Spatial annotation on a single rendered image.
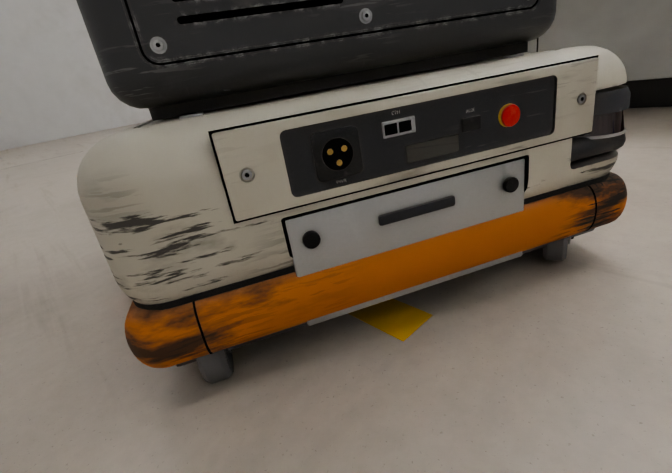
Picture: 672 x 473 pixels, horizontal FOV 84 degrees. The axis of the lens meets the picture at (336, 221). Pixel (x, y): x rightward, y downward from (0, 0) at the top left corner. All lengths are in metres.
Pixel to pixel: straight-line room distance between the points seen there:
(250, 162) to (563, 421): 0.35
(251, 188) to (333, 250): 0.11
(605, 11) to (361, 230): 1.52
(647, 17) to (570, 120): 1.28
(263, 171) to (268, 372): 0.24
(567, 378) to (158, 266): 0.39
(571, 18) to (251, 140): 1.60
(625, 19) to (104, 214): 1.70
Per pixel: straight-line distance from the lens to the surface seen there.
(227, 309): 0.39
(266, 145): 0.34
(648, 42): 1.77
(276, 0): 0.43
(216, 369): 0.43
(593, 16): 1.80
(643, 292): 0.58
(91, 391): 0.56
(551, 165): 0.50
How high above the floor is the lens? 0.30
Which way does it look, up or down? 22 degrees down
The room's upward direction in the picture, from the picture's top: 10 degrees counter-clockwise
